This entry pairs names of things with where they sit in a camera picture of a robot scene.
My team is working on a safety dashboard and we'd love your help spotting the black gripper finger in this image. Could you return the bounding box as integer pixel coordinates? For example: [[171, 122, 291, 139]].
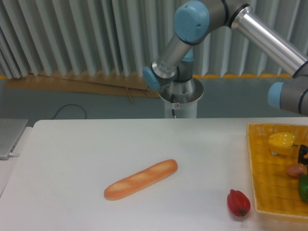
[[298, 144, 308, 166]]

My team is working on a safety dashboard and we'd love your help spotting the green toy bell pepper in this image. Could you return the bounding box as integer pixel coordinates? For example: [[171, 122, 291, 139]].
[[298, 174, 308, 202]]

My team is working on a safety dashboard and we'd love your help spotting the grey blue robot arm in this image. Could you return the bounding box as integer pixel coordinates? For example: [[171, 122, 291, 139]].
[[142, 0, 308, 118]]

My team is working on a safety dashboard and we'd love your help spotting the yellow toy bell pepper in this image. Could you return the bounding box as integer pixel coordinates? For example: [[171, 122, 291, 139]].
[[268, 132, 297, 155]]

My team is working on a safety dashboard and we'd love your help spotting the yellow woven basket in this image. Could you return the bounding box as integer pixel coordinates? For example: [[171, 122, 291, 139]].
[[246, 123, 308, 222]]

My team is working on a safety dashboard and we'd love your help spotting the red toy bell pepper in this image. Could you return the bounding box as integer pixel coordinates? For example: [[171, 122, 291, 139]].
[[227, 189, 251, 217]]

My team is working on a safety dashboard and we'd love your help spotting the brown toy egg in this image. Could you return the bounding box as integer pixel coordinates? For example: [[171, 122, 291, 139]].
[[286, 164, 305, 178]]

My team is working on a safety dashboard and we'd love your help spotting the toy baguette bread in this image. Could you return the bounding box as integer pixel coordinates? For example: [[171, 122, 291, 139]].
[[103, 159, 178, 201]]

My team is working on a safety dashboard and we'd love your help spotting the brown cardboard sheet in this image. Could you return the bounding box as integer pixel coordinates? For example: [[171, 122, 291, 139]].
[[5, 74, 159, 103]]

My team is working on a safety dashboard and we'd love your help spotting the grey pleated curtain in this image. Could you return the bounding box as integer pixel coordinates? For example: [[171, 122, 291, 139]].
[[0, 0, 308, 78]]

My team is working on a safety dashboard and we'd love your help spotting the silver laptop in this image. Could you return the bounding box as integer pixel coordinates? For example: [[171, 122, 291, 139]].
[[0, 118, 28, 160]]

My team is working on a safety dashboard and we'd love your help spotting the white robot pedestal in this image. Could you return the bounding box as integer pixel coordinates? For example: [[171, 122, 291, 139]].
[[160, 96, 201, 119]]

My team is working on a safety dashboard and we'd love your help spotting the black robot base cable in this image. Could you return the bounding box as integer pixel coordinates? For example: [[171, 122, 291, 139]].
[[170, 93, 177, 119]]

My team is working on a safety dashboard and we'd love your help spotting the black floor cable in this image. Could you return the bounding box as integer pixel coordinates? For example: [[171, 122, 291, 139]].
[[50, 103, 87, 120]]

